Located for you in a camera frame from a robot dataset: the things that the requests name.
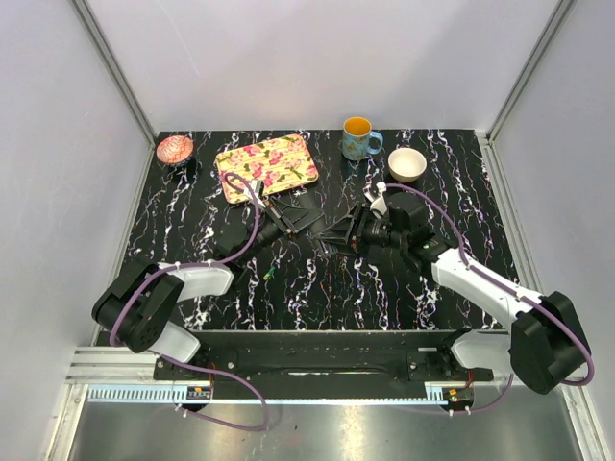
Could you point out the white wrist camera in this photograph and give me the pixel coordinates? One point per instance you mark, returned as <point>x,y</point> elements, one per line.
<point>377,202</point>
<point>253,192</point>

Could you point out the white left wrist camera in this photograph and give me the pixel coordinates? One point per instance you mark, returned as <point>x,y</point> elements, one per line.
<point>253,192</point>

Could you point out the slotted aluminium cable duct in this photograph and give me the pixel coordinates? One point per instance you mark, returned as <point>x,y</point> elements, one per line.
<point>299,390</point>

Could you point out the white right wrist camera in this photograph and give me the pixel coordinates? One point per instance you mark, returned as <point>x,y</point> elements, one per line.
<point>377,202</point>

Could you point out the black remote control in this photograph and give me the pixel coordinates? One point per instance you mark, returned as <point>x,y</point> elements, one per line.
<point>325,249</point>

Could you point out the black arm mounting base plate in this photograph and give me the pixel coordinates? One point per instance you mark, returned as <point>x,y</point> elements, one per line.
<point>339,356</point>

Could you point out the floral rectangular tray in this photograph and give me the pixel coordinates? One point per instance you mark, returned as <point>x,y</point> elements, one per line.
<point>281,163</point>

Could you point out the green yellow AAA battery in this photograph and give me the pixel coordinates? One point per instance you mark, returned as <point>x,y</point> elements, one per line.
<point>270,273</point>

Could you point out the blue mug yellow inside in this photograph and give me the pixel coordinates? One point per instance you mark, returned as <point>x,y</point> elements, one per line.
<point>359,141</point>

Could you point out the cream white bowl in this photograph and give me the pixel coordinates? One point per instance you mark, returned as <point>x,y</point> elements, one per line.
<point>406,165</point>

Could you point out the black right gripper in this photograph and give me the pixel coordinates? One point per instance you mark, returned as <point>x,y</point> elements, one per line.
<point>342,230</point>

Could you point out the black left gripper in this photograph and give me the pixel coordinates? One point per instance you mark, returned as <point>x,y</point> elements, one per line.
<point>287,229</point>

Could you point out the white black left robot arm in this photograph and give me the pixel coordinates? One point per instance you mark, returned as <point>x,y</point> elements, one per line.
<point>138,305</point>

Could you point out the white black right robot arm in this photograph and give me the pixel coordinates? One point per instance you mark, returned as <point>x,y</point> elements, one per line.
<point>542,341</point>

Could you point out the red patterned bowl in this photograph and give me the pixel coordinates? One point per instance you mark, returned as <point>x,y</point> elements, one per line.
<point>175,150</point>

